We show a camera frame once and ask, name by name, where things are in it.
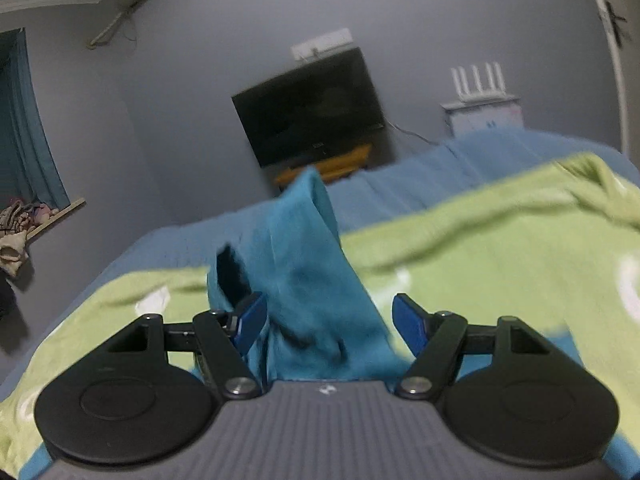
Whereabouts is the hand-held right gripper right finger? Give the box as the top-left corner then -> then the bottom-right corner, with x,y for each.
391,293 -> 551,401

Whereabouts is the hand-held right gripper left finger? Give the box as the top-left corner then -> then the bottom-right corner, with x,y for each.
97,291 -> 269,401

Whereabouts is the blue zip jacket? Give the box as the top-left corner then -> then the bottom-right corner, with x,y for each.
17,167 -> 640,480

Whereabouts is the pile of clothes on sill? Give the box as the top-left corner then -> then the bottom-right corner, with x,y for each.
0,199 -> 66,276

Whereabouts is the green blanket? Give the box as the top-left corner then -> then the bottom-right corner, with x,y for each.
0,152 -> 640,480

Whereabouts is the bed with blue sheet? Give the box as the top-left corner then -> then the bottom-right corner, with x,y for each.
0,127 -> 626,376

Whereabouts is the wooden television stand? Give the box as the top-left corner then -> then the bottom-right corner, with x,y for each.
274,143 -> 373,192

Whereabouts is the white box under router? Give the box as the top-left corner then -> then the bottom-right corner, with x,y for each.
440,94 -> 523,137

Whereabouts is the wooden window sill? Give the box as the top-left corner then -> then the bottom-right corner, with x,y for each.
25,198 -> 86,241

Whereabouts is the black flat screen television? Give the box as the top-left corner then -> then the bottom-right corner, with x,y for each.
231,46 -> 386,169

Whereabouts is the white router with antennas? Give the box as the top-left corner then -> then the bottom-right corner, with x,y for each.
450,62 -> 506,103

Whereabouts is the blue curtain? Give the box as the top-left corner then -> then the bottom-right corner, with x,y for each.
0,28 -> 70,211

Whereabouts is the air conditioner pipe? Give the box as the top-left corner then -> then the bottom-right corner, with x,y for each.
87,5 -> 138,50

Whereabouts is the thin television cable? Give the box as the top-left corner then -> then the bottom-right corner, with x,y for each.
385,120 -> 447,149

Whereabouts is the white wall socket strip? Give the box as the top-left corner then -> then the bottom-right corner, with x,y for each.
291,28 -> 352,60

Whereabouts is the black door handle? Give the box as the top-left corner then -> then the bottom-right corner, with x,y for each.
602,2 -> 628,46

